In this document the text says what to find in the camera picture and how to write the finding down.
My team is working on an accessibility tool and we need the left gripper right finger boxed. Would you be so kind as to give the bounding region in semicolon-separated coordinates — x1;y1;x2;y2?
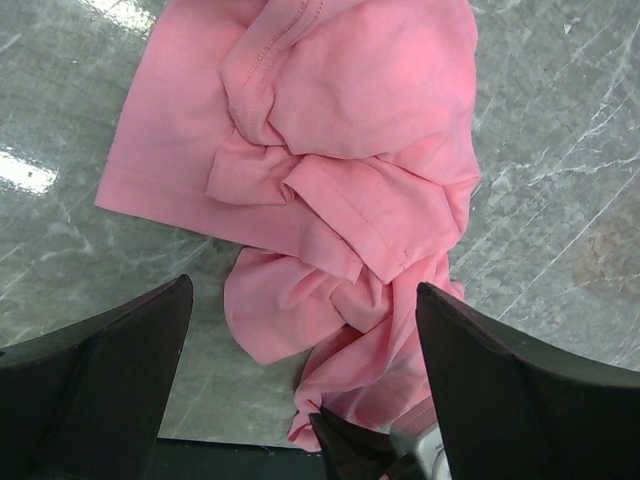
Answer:
416;283;639;479

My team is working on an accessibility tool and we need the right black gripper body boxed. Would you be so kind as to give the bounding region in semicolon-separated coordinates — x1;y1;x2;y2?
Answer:
309;407;420;480

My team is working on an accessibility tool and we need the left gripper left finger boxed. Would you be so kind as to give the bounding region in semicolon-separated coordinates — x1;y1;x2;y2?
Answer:
1;275;193;479

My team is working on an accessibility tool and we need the pink t shirt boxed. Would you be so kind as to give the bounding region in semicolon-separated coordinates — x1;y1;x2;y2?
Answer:
96;1;480;452

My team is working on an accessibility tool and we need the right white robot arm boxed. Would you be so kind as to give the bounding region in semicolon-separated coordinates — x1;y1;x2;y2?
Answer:
309;398;452;480

